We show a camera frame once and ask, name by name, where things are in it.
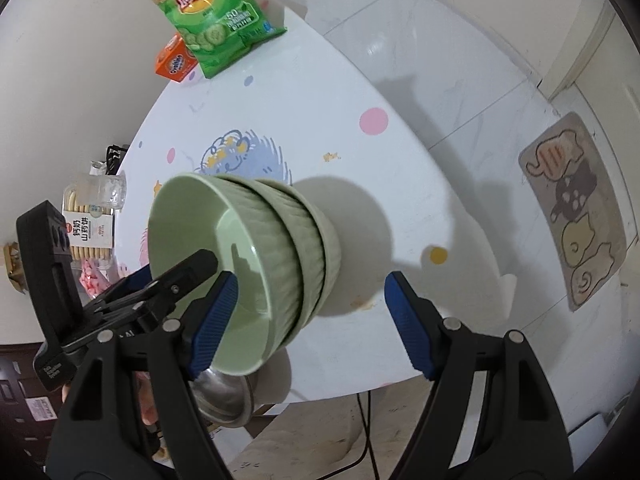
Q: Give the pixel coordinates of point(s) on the pink candy packet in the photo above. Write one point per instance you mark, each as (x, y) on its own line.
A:
(95, 275)

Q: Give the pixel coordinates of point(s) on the green ribbed ceramic bowl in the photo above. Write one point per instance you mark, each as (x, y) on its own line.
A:
(260, 240)
(314, 260)

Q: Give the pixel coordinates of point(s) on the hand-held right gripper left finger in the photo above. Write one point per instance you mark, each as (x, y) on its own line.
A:
(212, 330)

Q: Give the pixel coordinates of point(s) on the stainless steel bowl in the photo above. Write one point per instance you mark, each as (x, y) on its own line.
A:
(225, 400)

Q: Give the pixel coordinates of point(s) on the cat pattern floor mat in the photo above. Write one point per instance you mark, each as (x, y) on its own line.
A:
(575, 220)

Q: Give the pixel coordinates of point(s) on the clear plastic biscuit box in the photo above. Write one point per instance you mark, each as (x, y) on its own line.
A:
(87, 232)

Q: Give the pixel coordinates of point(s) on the green chips bag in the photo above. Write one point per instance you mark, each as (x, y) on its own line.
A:
(210, 10)

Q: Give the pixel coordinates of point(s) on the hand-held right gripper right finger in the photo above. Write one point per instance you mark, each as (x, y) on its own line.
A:
(410, 330)

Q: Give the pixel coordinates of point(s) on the cream ribbed ceramic bowl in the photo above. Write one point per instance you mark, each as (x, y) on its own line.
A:
(334, 260)

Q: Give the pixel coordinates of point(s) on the orange snack box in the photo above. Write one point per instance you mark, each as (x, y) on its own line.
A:
(172, 62)

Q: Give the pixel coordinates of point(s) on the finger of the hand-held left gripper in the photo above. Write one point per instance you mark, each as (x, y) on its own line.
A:
(185, 275)
(135, 277)

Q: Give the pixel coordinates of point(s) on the clear plastic cup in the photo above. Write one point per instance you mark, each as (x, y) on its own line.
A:
(102, 191)

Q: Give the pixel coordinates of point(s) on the person's left hand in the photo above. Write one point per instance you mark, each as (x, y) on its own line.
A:
(150, 407)

